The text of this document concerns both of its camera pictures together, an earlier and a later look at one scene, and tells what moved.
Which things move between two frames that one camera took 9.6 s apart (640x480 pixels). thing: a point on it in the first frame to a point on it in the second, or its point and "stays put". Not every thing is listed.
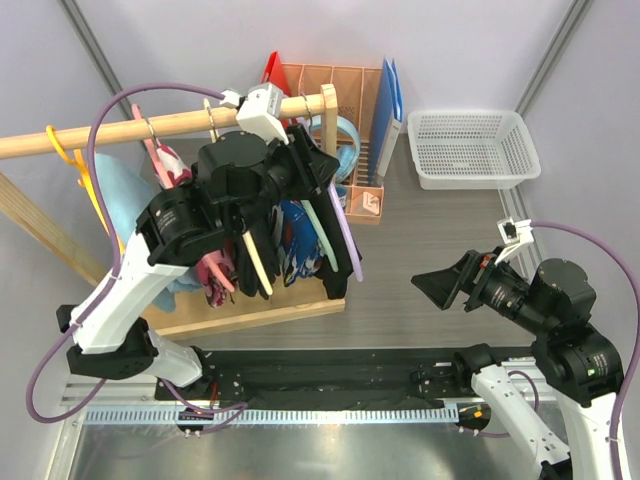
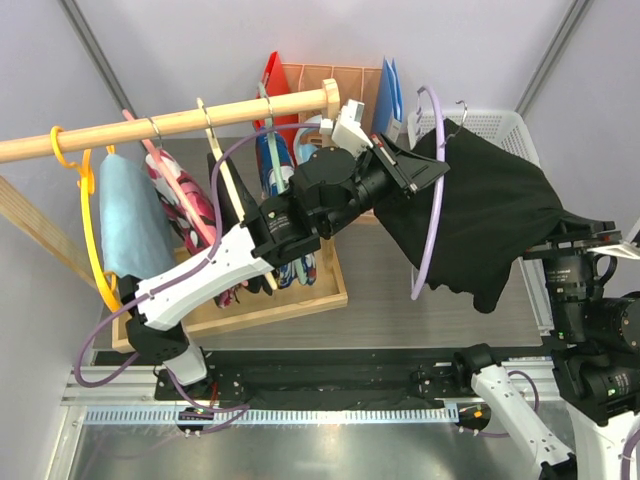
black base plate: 298,377 stays put
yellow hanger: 84,176 to 87,182
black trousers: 334,282 to 495,207
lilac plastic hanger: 347,229 to 436,211
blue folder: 389,119 stays put
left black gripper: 312,166 to 410,170
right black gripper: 470,275 to 583,235
